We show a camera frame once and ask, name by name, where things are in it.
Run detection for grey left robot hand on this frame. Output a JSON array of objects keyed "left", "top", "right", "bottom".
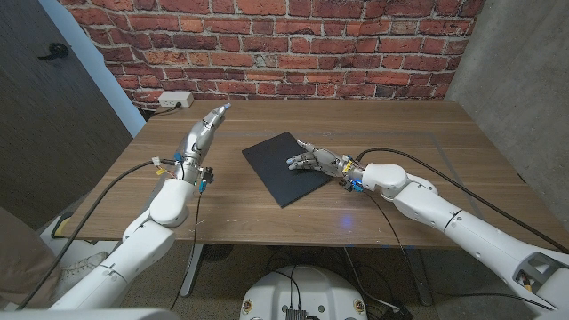
[{"left": 176, "top": 102, "right": 232, "bottom": 184}]

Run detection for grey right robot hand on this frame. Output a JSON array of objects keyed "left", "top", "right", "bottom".
[{"left": 285, "top": 140, "right": 365, "bottom": 182}]

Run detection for black laptop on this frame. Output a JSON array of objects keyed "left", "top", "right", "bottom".
[{"left": 241, "top": 131, "right": 333, "bottom": 209}]

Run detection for white power strip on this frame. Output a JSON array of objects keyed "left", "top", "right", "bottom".
[{"left": 157, "top": 92, "right": 196, "bottom": 108}]

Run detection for red brick print backdrop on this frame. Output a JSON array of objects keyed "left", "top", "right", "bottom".
[{"left": 57, "top": 0, "right": 485, "bottom": 110}]

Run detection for grey table leg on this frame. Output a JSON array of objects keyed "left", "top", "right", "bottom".
[
  {"left": 406, "top": 248, "right": 435, "bottom": 307},
  {"left": 180, "top": 243, "right": 205, "bottom": 298}
]

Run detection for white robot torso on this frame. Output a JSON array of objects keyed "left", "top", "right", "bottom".
[{"left": 238, "top": 265, "right": 368, "bottom": 320}]

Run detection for dark wooden door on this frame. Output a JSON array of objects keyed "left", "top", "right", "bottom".
[{"left": 0, "top": 0, "right": 134, "bottom": 232}]

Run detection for yellow and black floor object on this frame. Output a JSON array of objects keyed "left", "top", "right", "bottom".
[{"left": 51, "top": 212, "right": 75, "bottom": 240}]

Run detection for white shoe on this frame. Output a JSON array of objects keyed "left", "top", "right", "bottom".
[{"left": 57, "top": 251, "right": 110, "bottom": 290}]

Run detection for person's beige trouser leg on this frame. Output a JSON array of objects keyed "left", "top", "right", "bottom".
[{"left": 0, "top": 206, "right": 61, "bottom": 308}]

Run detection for black power strip cable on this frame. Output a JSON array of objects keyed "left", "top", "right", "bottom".
[{"left": 150, "top": 102, "right": 182, "bottom": 117}]

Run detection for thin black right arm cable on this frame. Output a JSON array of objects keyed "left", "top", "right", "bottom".
[{"left": 362, "top": 188, "right": 555, "bottom": 311}]

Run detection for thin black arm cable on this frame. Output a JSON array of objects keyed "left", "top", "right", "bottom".
[
  {"left": 168, "top": 188, "right": 204, "bottom": 311},
  {"left": 362, "top": 188, "right": 555, "bottom": 311}
]

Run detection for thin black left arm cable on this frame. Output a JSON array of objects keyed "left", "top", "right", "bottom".
[{"left": 168, "top": 188, "right": 204, "bottom": 311}]

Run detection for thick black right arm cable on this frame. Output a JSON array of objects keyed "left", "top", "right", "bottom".
[{"left": 354, "top": 148, "right": 569, "bottom": 254}]

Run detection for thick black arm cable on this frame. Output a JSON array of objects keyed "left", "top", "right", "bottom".
[
  {"left": 354, "top": 148, "right": 569, "bottom": 254},
  {"left": 16, "top": 158, "right": 178, "bottom": 311}
]

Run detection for black torso cable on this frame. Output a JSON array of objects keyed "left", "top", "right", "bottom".
[{"left": 275, "top": 266, "right": 304, "bottom": 310}]

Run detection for white floor cable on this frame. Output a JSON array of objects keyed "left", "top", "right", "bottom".
[{"left": 342, "top": 247, "right": 402, "bottom": 313}]

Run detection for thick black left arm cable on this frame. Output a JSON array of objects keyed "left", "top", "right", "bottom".
[{"left": 16, "top": 158, "right": 178, "bottom": 311}]

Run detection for black door handle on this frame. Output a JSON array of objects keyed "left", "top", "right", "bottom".
[{"left": 37, "top": 42, "right": 70, "bottom": 62}]

